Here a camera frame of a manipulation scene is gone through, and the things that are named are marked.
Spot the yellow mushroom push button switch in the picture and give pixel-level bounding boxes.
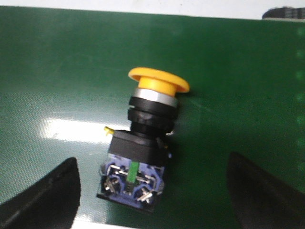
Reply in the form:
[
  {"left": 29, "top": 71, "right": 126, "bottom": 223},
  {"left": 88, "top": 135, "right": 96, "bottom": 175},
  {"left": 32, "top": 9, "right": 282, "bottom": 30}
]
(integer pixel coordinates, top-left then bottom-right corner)
[{"left": 96, "top": 67, "right": 190, "bottom": 213}]

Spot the black ribbed cable chain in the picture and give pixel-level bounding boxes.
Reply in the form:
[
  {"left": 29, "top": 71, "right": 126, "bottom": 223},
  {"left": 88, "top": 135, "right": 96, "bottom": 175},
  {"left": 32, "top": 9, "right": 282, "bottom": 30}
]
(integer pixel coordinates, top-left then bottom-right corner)
[{"left": 262, "top": 7, "right": 305, "bottom": 21}]

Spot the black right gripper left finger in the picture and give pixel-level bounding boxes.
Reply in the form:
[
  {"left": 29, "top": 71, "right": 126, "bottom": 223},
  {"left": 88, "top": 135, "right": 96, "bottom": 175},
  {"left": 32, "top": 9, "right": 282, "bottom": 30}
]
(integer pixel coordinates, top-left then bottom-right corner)
[{"left": 0, "top": 157, "right": 81, "bottom": 229}]

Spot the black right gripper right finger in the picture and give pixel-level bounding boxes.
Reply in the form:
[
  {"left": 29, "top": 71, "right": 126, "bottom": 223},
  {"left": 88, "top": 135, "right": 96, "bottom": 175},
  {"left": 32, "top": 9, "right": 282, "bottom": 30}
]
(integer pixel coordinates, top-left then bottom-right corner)
[{"left": 226, "top": 152, "right": 305, "bottom": 229}]

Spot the green conveyor belt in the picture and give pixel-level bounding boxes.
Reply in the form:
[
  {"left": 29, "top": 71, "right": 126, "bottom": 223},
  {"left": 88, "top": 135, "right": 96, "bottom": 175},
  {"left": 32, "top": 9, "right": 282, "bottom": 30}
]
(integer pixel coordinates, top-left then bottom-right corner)
[{"left": 0, "top": 7, "right": 305, "bottom": 229}]

